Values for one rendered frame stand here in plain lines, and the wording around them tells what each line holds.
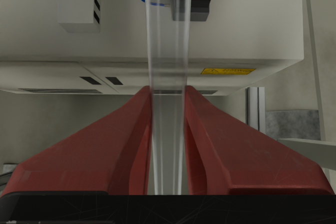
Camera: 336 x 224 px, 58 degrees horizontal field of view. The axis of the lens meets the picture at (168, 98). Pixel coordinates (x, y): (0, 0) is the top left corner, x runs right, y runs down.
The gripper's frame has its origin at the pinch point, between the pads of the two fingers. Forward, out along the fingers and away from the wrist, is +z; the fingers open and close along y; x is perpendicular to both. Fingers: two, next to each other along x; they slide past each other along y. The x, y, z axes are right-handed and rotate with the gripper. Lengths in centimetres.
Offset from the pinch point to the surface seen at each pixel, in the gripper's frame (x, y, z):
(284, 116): 60, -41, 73
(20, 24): 10.1, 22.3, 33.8
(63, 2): 6.1, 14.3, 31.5
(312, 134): 65, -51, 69
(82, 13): 7.3, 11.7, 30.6
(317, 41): 40, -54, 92
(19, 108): 58, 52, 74
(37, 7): 8.1, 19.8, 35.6
